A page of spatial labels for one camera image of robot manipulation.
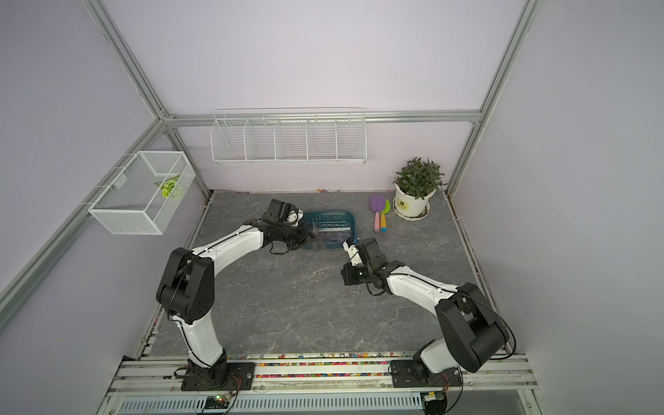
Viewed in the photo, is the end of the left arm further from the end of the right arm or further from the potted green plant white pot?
the potted green plant white pot

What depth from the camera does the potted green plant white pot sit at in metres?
1.01

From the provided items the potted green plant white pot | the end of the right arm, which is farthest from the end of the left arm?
the potted green plant white pot
